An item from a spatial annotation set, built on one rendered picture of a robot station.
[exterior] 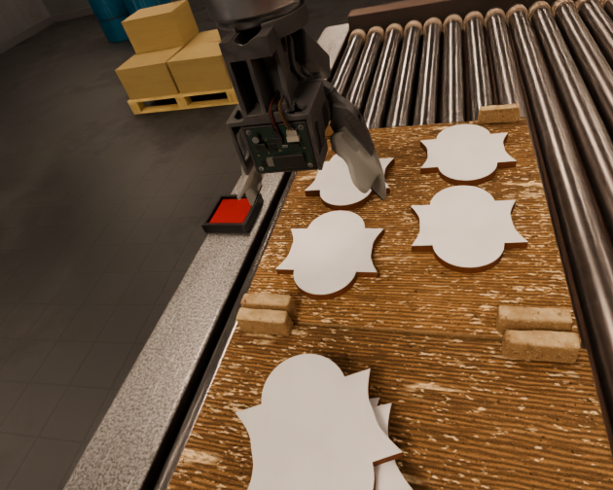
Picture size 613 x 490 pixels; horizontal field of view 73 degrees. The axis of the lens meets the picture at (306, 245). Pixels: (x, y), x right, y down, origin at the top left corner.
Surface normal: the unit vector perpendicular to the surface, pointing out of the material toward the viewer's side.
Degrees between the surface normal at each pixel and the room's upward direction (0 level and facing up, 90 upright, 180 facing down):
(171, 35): 90
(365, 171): 57
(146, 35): 90
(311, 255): 0
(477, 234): 0
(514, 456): 0
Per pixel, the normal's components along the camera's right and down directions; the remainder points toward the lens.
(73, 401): -0.22, -0.70
